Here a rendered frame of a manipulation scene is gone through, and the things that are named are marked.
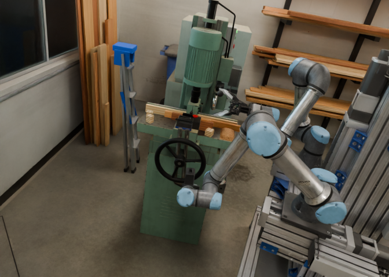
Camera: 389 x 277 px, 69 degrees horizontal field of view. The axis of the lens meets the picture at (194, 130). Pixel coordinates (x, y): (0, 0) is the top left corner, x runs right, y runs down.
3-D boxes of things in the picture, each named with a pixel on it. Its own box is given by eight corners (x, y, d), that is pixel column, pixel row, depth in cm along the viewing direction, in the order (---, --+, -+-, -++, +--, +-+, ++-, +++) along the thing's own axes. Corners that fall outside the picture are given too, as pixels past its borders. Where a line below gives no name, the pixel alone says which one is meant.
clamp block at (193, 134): (170, 142, 162) (172, 128, 158) (174, 131, 174) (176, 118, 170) (195, 147, 161) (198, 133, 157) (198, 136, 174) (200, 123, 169)
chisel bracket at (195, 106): (185, 116, 177) (187, 104, 173) (188, 108, 189) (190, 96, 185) (197, 119, 177) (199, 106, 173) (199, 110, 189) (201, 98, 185)
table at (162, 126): (131, 138, 164) (131, 129, 161) (145, 117, 191) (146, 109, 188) (234, 160, 162) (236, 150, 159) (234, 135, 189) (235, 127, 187)
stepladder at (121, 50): (119, 172, 271) (110, 46, 217) (126, 158, 293) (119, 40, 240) (135, 174, 271) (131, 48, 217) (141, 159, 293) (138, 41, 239)
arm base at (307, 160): (320, 160, 183) (326, 147, 179) (320, 172, 170) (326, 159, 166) (296, 153, 187) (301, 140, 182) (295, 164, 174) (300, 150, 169)
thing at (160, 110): (145, 111, 185) (146, 104, 183) (146, 110, 187) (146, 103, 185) (235, 130, 183) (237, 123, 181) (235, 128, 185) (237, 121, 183)
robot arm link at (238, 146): (255, 97, 120) (197, 175, 142) (257, 106, 110) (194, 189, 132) (278, 110, 121) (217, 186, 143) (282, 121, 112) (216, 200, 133)
